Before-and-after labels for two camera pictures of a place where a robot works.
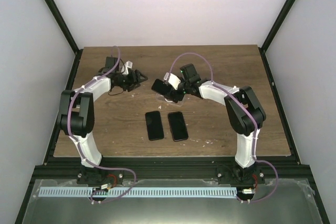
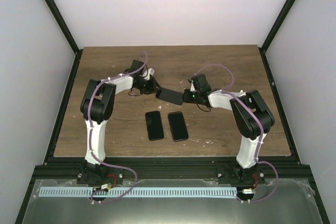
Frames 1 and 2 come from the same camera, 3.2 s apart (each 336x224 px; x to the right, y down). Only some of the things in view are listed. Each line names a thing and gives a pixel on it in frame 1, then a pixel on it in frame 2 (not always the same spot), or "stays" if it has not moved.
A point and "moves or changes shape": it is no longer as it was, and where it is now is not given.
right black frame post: [279, 20] stays
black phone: [161, 87] moves or changes shape
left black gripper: [135, 81] → [151, 88]
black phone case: [155, 128] stays
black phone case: [178, 126] stays
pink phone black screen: [178, 126] stays
